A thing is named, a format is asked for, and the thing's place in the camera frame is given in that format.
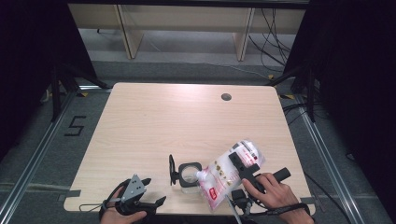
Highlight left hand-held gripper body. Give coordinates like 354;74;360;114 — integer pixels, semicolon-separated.
115;174;157;217

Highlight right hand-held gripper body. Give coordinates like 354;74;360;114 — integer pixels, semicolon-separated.
225;167;292;224

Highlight red and white pouch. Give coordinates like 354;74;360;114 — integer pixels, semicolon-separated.
194;139;266;211

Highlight glass jar with black lid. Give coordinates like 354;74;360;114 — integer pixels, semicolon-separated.
168;154;204;195

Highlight person's right hand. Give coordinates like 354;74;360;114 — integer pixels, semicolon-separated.
242;172;310;217

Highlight person's left hand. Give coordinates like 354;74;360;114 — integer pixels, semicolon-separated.
99;187;148;224

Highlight grey tape strip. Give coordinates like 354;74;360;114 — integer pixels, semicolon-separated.
57;189;82;203

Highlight black metal stand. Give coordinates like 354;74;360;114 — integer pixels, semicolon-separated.
49;62;110;123
265;64;319;123

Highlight black curtain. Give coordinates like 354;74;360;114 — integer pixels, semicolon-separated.
283;0;396;217
0;0;98;160

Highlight light wooden desk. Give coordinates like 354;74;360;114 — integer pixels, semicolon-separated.
67;3;306;62

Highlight black wrist strap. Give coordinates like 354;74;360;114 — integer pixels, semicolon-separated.
98;178;132;220
248;202;311;217

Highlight thin grey cable loop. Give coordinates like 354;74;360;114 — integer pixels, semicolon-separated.
78;203;105;213

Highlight black cables beside stand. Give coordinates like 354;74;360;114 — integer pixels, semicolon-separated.
281;102;311;126

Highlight aluminium floor rail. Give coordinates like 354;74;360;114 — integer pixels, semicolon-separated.
293;95;366;224
0;89;80;224

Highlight black floor cable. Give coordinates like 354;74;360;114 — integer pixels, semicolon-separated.
303;172;353;224

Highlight bundle of black cables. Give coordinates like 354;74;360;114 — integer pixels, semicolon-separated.
247;7;293;69

